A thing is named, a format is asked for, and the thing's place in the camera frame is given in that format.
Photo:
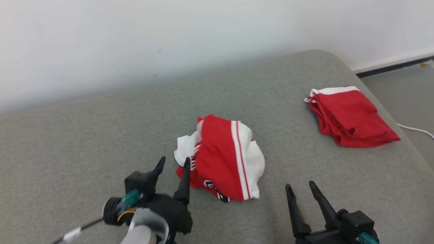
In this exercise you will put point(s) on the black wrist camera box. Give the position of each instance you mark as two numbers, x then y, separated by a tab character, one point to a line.
139	181
356	222

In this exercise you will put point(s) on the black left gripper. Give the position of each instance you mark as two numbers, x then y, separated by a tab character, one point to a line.
169	210

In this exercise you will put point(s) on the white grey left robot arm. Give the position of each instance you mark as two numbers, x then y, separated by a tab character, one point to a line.
144	230

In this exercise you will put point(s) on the red shorts white side stripe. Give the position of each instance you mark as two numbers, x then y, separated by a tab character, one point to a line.
352	118

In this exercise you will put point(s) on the red white basketball jersey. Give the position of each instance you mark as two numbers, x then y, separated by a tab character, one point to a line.
220	152

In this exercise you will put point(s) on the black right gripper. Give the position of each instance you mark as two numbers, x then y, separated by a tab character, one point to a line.
325	238

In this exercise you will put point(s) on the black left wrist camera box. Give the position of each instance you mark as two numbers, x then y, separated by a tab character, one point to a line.
139	181

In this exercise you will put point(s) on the white and black baseboard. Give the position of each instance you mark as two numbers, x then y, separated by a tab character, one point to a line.
390	63

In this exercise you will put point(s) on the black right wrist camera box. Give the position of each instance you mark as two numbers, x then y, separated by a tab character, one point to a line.
356	222

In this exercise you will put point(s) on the grey fabric sofa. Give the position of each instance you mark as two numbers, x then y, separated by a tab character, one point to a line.
101	135

